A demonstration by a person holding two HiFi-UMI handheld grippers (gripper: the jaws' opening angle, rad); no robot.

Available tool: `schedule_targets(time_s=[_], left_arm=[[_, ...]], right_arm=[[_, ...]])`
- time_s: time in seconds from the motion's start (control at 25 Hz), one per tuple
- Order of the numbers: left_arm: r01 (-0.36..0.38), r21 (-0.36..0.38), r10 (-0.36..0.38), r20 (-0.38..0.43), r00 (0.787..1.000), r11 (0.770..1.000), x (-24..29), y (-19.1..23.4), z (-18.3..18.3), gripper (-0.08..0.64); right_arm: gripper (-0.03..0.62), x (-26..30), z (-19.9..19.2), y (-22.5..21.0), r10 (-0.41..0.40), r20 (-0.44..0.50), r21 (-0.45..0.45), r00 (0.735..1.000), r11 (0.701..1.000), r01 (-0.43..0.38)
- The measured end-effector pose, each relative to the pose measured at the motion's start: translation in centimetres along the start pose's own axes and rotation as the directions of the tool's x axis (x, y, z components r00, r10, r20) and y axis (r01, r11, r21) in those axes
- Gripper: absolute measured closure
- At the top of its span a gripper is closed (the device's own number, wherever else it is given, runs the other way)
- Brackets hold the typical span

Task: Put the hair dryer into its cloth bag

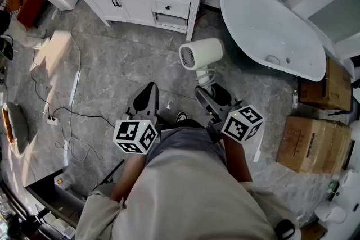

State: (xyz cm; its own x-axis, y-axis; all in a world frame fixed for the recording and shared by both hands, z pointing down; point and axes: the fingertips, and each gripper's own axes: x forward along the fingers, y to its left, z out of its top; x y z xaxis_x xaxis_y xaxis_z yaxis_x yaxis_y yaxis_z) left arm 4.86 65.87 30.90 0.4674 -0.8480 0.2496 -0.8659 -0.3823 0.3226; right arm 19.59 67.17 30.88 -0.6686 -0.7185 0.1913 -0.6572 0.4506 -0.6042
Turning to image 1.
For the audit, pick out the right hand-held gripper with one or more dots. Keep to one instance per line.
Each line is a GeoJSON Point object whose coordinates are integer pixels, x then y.
{"type": "Point", "coordinates": [242, 125]}

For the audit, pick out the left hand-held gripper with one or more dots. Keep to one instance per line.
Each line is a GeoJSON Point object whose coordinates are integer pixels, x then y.
{"type": "Point", "coordinates": [134, 135]}

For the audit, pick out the white hair dryer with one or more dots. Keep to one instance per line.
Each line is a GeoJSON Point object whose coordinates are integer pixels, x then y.
{"type": "Point", "coordinates": [205, 51]}

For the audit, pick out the grey cloth bag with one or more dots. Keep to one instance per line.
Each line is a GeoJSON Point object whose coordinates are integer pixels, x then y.
{"type": "Point", "coordinates": [17, 126]}

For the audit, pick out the person's right forearm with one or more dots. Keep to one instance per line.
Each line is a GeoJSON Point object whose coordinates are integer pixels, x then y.
{"type": "Point", "coordinates": [237, 161]}

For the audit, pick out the person's left forearm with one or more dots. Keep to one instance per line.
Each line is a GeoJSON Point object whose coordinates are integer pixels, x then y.
{"type": "Point", "coordinates": [129, 174]}

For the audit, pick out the beige cloth bundle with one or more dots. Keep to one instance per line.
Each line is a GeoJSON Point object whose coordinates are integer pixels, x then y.
{"type": "Point", "coordinates": [28, 36]}

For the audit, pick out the black bag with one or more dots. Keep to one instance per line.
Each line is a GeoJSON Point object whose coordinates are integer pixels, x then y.
{"type": "Point", "coordinates": [6, 48]}

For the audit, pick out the person's black shoe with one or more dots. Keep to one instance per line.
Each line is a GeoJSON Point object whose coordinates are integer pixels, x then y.
{"type": "Point", "coordinates": [182, 117]}

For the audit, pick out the person's grey shorts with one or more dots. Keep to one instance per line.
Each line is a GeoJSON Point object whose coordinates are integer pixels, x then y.
{"type": "Point", "coordinates": [185, 140]}

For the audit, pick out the clear small bottle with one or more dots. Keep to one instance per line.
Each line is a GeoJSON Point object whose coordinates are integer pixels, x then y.
{"type": "Point", "coordinates": [294, 99]}

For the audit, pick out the white bathtub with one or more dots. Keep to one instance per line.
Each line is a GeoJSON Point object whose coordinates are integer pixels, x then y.
{"type": "Point", "coordinates": [270, 31]}

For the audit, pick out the white power strip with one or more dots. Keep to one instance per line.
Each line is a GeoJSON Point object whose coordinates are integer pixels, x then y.
{"type": "Point", "coordinates": [52, 120]}

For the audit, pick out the person's beige shirt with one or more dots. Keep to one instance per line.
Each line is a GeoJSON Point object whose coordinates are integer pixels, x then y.
{"type": "Point", "coordinates": [191, 199]}

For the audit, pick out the large cardboard box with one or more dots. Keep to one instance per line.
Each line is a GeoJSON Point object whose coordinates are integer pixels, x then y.
{"type": "Point", "coordinates": [312, 144]}

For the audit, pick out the small cardboard box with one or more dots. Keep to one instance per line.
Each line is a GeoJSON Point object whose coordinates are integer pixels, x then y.
{"type": "Point", "coordinates": [327, 90]}

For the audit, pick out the dark low table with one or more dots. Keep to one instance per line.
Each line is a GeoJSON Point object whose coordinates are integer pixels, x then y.
{"type": "Point", "coordinates": [56, 199]}

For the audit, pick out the orange brown box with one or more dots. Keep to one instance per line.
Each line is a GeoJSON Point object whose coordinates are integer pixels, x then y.
{"type": "Point", "coordinates": [28, 7]}

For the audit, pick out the white paper roll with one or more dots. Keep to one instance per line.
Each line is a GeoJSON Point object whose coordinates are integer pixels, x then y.
{"type": "Point", "coordinates": [330, 213]}
{"type": "Point", "coordinates": [351, 178]}

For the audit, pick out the black tripod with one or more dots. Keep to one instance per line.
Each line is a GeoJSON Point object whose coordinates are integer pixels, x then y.
{"type": "Point", "coordinates": [22, 223]}

